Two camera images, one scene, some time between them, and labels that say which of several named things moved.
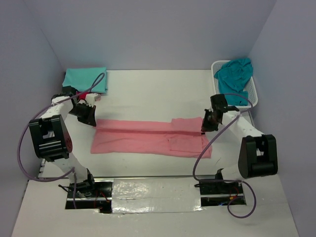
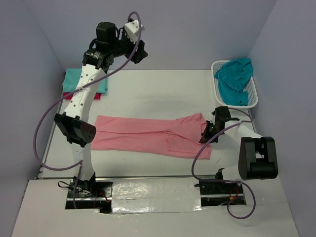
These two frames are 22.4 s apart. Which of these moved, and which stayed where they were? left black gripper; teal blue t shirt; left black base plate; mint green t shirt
Moved: left black gripper
Stayed: mint green t shirt; teal blue t shirt; left black base plate
